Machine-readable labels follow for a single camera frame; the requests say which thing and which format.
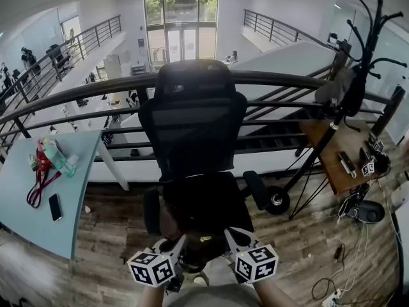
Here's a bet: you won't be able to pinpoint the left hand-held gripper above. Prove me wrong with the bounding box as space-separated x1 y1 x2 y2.
127 234 189 293

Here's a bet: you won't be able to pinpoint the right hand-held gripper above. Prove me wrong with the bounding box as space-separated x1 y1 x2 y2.
223 227 279 284

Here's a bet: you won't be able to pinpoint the brown leather bag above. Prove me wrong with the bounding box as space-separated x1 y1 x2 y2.
159 203 231 274

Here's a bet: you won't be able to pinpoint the black mesh office chair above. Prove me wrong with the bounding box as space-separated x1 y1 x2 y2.
137 58 268 236

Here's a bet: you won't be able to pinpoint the person's right forearm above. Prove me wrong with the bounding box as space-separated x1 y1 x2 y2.
252 278 297 307

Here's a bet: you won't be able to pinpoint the person's left forearm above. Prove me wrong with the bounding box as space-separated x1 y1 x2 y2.
137 285 167 307

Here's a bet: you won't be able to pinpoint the distant black office chair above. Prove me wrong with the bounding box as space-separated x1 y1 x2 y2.
46 43 71 76

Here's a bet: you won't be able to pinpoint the person's grey clothing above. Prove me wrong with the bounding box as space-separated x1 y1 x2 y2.
162 257 266 307

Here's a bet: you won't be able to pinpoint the black coat rack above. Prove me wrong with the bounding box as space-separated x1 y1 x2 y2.
265 0 408 216

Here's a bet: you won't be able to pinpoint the white power strip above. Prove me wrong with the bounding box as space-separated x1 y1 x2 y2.
321 289 342 307

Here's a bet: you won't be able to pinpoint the black smartphone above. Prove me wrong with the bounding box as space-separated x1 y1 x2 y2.
48 193 64 223

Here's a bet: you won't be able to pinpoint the wooden side table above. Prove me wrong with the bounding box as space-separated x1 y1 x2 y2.
289 119 389 220

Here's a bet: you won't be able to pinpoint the black oval case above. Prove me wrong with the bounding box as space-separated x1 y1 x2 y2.
357 200 386 224

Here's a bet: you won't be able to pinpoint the white and black power bank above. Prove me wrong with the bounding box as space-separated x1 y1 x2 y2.
337 151 357 178

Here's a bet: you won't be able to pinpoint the light blue table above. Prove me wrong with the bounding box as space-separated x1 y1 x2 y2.
0 129 130 261

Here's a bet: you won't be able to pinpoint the spare hand-held gripper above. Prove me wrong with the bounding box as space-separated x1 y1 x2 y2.
359 147 376 177
367 132 391 174

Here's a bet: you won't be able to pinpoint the white desk with black edge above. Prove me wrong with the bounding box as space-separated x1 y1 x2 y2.
392 208 409 287

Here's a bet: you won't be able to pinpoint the red pouch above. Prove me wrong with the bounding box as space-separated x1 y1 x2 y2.
28 139 54 172

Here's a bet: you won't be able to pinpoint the white rounded object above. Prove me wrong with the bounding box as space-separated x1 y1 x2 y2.
390 180 409 208

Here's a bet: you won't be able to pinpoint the grey cap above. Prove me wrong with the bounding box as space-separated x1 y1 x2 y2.
314 67 355 107

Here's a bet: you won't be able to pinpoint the dark curved metal railing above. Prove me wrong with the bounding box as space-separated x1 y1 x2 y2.
0 69 406 159

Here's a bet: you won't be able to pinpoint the black hanging garment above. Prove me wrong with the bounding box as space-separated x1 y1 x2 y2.
340 64 368 118

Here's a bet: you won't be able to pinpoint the short dark balcony railing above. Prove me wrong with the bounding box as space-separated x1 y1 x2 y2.
243 8 336 52

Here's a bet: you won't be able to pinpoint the long dark balcony railing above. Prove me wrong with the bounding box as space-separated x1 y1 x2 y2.
0 14 123 108

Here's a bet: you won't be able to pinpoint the glass entrance doors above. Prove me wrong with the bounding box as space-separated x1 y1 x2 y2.
143 0 220 73

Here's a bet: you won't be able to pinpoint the black floor cable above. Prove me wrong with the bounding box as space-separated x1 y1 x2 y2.
311 243 348 301

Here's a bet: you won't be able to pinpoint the white floor cable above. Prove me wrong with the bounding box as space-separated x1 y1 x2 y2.
338 222 370 297

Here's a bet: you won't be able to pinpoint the tangled cable bundle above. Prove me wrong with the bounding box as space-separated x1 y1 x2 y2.
337 184 368 220

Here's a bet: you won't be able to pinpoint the red lanyard strap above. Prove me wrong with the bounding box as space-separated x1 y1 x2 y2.
26 169 62 209

